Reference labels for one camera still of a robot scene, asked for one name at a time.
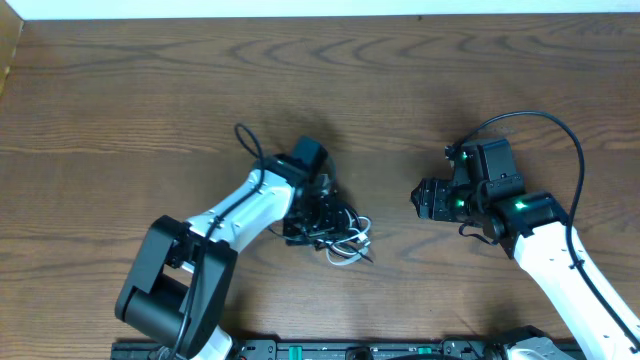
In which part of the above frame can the black usb cable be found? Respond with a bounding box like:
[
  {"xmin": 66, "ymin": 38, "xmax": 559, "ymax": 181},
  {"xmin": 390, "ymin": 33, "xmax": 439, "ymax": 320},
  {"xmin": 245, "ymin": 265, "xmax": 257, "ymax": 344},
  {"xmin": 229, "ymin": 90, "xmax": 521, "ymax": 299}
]
[{"xmin": 269, "ymin": 199, "xmax": 375, "ymax": 265}]

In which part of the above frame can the white usb cable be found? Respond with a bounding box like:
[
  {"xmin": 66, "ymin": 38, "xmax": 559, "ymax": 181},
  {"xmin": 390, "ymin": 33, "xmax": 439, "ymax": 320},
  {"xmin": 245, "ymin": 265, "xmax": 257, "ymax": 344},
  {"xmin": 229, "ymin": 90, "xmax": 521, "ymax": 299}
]
[{"xmin": 324, "ymin": 215, "xmax": 374, "ymax": 266}]

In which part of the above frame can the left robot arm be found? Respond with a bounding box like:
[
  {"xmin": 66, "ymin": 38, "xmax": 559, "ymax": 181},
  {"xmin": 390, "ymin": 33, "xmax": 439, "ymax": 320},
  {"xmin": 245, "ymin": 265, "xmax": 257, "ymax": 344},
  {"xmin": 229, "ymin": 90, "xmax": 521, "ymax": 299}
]
[{"xmin": 115, "ymin": 136, "xmax": 346, "ymax": 359}]

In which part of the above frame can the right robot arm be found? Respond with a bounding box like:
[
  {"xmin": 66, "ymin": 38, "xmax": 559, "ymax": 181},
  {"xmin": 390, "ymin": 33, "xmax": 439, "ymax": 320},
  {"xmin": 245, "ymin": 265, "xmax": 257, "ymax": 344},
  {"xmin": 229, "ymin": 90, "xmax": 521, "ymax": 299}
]
[{"xmin": 410, "ymin": 139, "xmax": 639, "ymax": 359}]

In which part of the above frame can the cardboard box edge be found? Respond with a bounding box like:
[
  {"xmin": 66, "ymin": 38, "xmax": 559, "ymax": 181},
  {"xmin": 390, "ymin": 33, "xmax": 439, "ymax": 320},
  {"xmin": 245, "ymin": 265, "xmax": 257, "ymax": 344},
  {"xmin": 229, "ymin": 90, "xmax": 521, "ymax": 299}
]
[{"xmin": 0, "ymin": 0, "xmax": 24, "ymax": 93}]

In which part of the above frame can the left camera black cable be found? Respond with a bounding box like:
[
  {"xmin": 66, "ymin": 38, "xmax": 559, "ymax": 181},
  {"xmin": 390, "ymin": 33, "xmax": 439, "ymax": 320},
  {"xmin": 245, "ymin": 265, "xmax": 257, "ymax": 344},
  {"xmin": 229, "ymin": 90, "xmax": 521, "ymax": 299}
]
[{"xmin": 167, "ymin": 123, "xmax": 266, "ymax": 360}]

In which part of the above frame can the camera black cable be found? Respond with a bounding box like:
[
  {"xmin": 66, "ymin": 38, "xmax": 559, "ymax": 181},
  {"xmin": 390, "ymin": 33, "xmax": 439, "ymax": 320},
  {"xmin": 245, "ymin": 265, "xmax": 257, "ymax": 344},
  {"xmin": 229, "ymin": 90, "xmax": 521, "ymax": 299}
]
[
  {"xmin": 167, "ymin": 123, "xmax": 266, "ymax": 360},
  {"xmin": 444, "ymin": 110, "xmax": 640, "ymax": 341}
]

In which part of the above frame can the right camera black cable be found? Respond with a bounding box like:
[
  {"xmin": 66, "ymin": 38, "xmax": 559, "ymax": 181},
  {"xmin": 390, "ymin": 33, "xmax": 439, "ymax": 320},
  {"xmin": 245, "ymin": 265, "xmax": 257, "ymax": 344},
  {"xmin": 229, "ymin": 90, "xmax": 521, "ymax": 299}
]
[{"xmin": 444, "ymin": 110, "xmax": 640, "ymax": 341}]

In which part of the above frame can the black mounting rail base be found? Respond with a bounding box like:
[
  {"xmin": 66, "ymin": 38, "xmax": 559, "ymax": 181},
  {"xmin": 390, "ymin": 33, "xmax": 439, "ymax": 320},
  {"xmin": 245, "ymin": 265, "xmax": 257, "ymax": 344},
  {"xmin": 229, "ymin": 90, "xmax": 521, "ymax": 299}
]
[{"xmin": 109, "ymin": 327, "xmax": 586, "ymax": 360}]

